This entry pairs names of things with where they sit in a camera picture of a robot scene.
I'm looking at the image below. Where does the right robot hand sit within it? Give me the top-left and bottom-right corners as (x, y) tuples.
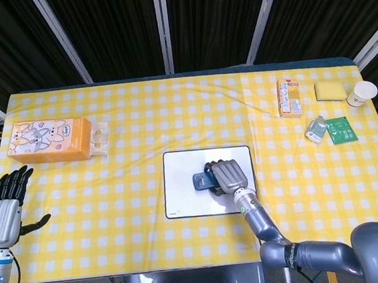
(201, 157), (252, 200)

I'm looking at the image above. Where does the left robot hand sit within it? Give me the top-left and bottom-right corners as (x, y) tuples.
(0, 163), (55, 249)

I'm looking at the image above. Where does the blue whiteboard eraser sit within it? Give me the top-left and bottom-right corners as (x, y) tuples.
(192, 169), (220, 192)

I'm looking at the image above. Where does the yellow checkered tablecloth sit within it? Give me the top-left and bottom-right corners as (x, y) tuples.
(0, 55), (378, 283)

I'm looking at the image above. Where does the orange cartoon tissue box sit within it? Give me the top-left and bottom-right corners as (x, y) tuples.
(4, 114), (96, 169)

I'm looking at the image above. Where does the small wrapped packet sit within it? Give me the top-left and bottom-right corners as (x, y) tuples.
(303, 115), (330, 146)

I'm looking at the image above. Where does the orange biscuit box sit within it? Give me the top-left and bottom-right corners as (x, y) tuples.
(274, 76), (304, 119)

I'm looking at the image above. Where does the green sachet packet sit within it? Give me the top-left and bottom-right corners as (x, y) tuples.
(324, 114), (361, 147)

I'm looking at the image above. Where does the yellow sponge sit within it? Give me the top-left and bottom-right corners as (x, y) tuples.
(313, 79), (348, 104)

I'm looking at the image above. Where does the white paper cup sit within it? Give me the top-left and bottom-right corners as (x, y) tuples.
(344, 79), (378, 109)

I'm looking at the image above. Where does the white whiteboard black frame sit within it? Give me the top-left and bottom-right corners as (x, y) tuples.
(158, 143), (260, 223)

